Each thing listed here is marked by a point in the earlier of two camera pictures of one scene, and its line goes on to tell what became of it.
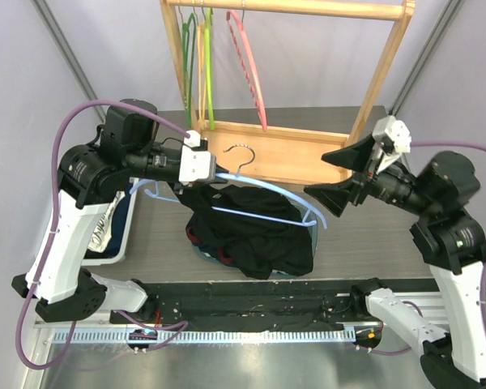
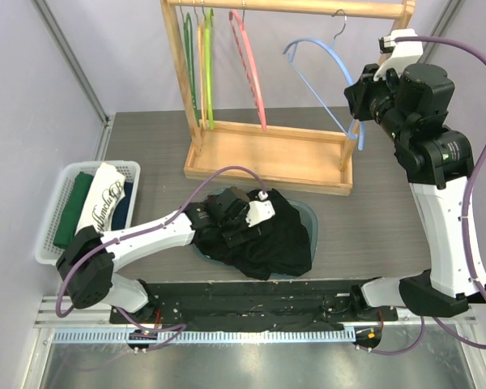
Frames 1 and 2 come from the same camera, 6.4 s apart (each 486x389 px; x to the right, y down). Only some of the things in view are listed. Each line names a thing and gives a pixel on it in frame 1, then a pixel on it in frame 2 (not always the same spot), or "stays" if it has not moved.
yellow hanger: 202,69 stays
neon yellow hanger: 208,15 stays
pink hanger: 232,17 stays
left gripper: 217,169 -> 233,239
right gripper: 362,178 -> 357,102
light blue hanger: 310,220 -> 358,131
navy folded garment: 118,224 stays
